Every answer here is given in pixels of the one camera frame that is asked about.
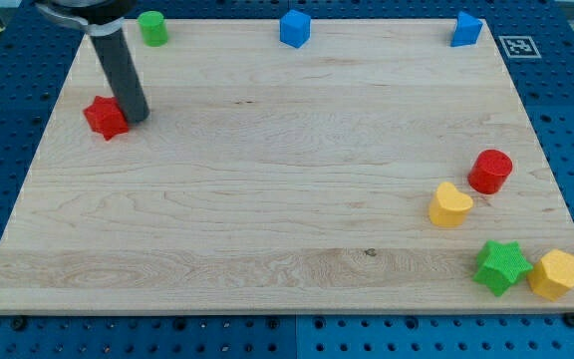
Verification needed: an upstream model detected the red star block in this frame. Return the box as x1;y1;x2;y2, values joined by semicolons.
83;96;129;141

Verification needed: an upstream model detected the red cylinder block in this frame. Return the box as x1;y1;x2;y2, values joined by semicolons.
467;149;513;194

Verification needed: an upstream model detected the yellow heart block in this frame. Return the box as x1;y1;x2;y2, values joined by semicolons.
429;181;473;227

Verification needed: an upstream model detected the green cylinder block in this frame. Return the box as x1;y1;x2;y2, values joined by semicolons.
137;10;168;47

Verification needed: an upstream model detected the green star block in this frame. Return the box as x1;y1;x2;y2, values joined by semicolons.
472;240;533;297

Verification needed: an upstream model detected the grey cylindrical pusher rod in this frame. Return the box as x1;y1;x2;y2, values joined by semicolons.
91;29;150;125

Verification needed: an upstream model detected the yellow hexagon block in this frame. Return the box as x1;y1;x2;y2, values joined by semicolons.
527;249;574;301

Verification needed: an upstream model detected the blue cube block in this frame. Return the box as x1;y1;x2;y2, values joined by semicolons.
279;10;311;48

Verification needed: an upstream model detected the black robot arm end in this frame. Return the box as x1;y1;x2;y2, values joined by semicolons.
33;0;138;37

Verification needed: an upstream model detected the white fiducial marker tag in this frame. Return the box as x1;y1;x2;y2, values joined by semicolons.
498;35;541;59

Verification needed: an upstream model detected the blue triangular prism block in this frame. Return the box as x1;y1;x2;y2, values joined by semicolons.
450;11;483;47

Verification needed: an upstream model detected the wooden board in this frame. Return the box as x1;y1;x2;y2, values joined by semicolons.
0;19;574;316

